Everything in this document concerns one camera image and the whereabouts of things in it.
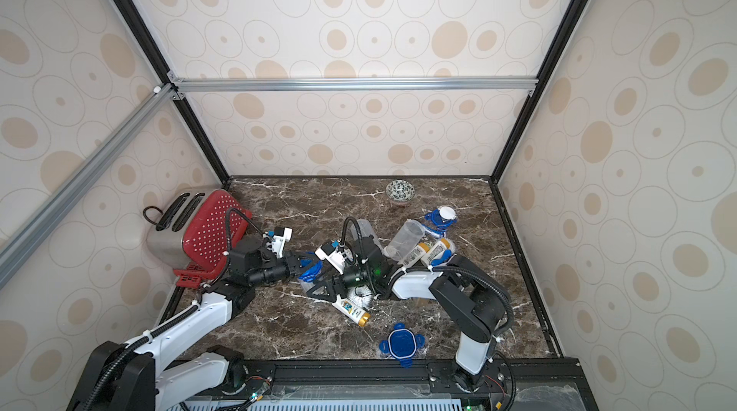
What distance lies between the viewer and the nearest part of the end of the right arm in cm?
71

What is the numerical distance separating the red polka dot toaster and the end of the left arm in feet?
0.95

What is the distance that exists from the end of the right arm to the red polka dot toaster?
38 cm
